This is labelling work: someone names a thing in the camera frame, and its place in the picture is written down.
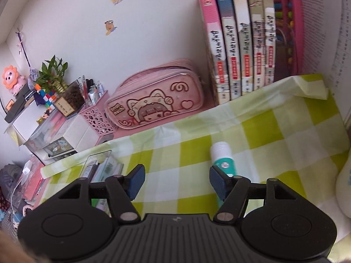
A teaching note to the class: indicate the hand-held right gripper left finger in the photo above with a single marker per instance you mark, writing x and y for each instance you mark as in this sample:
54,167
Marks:
137,182

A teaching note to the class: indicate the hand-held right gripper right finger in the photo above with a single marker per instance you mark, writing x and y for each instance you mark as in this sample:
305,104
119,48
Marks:
218,182

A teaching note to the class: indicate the green white glue stick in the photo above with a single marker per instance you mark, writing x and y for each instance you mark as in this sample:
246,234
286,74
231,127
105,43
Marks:
222,156

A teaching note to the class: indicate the clear plastic box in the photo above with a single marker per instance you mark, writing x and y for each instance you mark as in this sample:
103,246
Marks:
94,154

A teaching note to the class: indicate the green checkered tablecloth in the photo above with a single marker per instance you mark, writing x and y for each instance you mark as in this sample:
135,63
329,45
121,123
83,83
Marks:
260,142

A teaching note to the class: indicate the pink mesh pen holder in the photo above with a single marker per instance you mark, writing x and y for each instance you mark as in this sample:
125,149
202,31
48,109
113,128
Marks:
96,117

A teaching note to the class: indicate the white drawer organizer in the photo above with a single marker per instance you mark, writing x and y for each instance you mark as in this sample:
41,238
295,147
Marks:
68,134

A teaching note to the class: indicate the pink cartoon pencil case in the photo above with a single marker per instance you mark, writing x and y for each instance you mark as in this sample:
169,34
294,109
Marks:
156,98

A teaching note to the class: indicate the assorted pens bundle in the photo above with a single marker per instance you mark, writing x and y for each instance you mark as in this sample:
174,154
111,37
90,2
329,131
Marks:
92,90

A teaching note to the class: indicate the pink red packet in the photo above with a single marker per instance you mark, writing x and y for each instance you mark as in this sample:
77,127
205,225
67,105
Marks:
34,183

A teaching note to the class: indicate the small colourful figurines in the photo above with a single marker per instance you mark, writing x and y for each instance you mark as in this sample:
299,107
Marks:
44,117

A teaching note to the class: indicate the lucky bamboo in glass vase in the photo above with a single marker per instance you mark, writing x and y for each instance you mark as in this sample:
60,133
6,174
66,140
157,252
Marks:
57,87

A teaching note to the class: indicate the colourful puzzle cube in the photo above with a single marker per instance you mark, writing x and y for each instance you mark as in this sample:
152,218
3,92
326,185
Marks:
46,97

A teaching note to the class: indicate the white storage box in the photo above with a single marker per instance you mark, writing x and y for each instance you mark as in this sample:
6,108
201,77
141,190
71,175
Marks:
24,126

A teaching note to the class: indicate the white grey pen holder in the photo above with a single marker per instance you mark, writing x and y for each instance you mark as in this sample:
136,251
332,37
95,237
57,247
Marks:
345,186

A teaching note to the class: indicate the dark grey bag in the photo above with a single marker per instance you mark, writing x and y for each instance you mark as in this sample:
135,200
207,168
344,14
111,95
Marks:
9,178

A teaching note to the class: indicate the blue spine book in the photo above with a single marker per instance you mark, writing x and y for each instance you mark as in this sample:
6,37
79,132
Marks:
227,46

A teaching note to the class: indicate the black flat box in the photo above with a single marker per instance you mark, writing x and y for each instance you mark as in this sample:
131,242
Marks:
19,106

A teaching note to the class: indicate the cream spine book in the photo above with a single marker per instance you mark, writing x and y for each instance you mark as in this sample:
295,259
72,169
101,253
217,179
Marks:
242,41

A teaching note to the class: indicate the grey pink spine book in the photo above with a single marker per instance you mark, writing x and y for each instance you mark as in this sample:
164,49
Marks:
256,38

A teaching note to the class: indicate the white grey spine book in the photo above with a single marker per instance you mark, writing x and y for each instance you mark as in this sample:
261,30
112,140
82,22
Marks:
268,33

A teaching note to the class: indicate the orange lion toy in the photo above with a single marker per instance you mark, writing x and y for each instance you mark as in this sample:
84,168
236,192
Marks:
13,80

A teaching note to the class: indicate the pink abacus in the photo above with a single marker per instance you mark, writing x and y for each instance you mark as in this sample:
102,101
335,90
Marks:
294,24

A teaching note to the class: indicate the stack of printed papers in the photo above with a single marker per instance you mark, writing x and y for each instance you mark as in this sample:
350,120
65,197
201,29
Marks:
323,38

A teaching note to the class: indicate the animal wall sticker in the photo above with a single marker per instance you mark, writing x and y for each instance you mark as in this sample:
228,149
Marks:
111,28

